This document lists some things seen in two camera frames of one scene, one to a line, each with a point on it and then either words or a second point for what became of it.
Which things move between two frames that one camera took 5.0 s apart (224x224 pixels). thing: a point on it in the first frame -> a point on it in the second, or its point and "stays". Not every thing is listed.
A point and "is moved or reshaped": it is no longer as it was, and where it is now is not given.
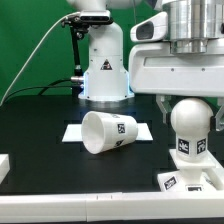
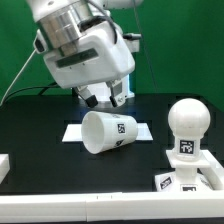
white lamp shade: (102, 132) stays
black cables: (43, 87) stays
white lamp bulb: (191, 119) is moved or reshaped
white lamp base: (205, 175) stays
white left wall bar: (5, 166) stays
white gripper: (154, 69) -> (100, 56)
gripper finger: (217, 121) -> (119, 91)
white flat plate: (74, 132) stays
